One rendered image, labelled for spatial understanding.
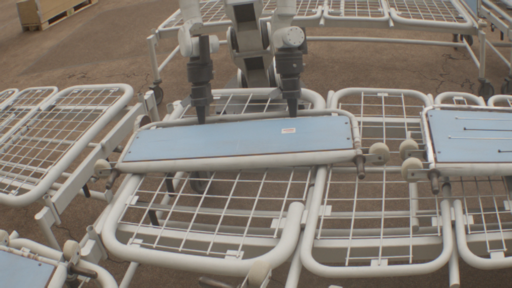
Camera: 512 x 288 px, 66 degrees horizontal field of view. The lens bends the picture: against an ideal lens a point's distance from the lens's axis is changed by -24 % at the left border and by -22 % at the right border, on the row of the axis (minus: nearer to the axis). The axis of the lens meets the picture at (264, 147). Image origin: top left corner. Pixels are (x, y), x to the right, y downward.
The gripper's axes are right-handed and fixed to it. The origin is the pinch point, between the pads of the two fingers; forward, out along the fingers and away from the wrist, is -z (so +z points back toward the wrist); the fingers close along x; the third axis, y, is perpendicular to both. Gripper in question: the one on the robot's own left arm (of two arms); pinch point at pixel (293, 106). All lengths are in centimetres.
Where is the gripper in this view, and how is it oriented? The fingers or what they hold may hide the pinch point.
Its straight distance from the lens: 159.9
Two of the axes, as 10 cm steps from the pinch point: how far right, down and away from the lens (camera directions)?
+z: -0.9, -9.8, -1.9
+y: -9.9, 0.6, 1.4
